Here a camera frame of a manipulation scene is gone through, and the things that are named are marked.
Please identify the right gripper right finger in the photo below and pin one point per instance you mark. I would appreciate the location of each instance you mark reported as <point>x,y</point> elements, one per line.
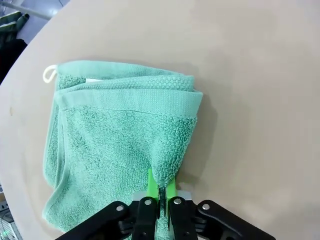
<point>180,220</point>

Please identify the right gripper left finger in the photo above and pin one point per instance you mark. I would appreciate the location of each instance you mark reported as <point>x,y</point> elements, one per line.
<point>145,220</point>

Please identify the green terry towel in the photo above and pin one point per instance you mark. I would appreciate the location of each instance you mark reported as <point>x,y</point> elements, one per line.
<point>112,137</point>

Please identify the grey metal equipment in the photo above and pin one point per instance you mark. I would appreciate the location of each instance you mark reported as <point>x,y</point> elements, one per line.
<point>6,220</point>

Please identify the dark green floor garment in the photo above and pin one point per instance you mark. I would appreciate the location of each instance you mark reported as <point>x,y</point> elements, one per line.
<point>10,30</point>

